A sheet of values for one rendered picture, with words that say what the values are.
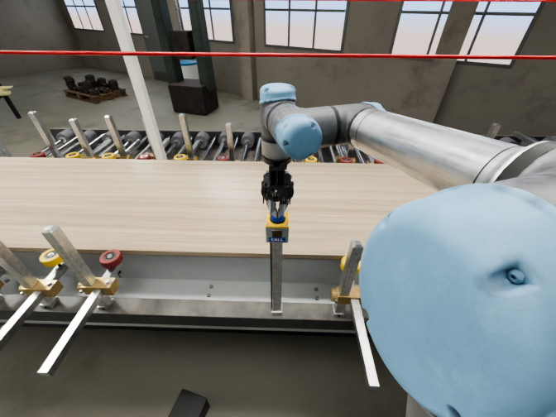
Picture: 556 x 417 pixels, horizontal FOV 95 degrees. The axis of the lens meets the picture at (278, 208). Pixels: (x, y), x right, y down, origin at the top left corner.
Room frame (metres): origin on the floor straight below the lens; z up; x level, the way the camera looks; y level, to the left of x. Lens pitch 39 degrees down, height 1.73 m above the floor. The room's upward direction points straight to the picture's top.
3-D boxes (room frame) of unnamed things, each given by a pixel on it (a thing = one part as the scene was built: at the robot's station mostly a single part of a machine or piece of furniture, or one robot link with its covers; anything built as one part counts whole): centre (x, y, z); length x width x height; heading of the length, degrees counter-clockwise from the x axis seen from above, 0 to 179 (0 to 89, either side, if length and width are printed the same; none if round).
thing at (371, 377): (0.48, -0.30, 0.82); 0.43 x 0.03 x 0.04; 179
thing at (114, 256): (0.71, 0.70, 0.85); 0.08 x 0.08 x 0.11
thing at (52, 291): (0.61, 0.97, 0.82); 0.13 x 0.06 x 0.05; 89
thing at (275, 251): (0.59, 0.00, 0.93); 0.05 x 0.04 x 0.45; 89
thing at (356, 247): (0.58, -0.26, 0.89); 0.03 x 0.03 x 0.48; 89
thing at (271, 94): (0.56, 0.00, 1.54); 0.09 x 0.08 x 0.11; 17
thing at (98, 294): (0.51, 0.70, 0.84); 0.43 x 0.03 x 0.04; 179
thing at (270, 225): (0.59, 0.00, 1.18); 0.07 x 0.07 x 0.08; 89
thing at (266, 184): (0.56, 0.00, 1.38); 0.09 x 0.08 x 0.12; 179
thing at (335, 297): (0.58, -0.28, 0.83); 0.13 x 0.06 x 0.05; 89
